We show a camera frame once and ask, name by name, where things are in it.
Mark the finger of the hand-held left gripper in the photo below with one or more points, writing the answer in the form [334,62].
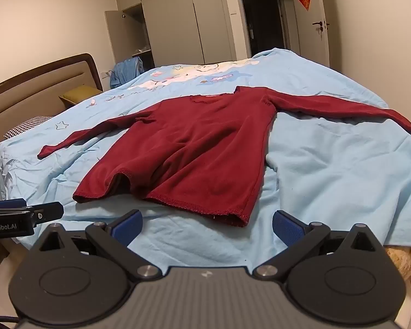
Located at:
[10,203]
[48,211]

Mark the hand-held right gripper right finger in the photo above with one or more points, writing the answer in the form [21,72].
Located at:
[287,228]

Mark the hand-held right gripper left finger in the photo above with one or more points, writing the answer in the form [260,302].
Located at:
[129,227]

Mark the dark red sweater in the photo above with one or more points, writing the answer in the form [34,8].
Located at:
[198,150]

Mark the light blue printed blanket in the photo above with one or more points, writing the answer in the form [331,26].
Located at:
[328,164]

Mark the houndstooth pillow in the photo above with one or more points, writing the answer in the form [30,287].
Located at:
[27,126]

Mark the olive green cushion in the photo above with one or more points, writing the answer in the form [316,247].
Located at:
[78,95]

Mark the brown padded headboard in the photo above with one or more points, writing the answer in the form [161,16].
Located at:
[37,85]

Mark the brown bed base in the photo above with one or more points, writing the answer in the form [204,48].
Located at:
[402,264]

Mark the blue cloth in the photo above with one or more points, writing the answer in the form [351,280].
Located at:
[125,70]

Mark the white room door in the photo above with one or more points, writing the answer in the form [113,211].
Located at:
[308,41]

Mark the open wardrobe door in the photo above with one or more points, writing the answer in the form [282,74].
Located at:
[115,34]

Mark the grey wardrobe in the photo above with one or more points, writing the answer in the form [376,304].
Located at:
[178,20]

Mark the white wall outlet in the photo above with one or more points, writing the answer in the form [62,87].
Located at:
[107,73]

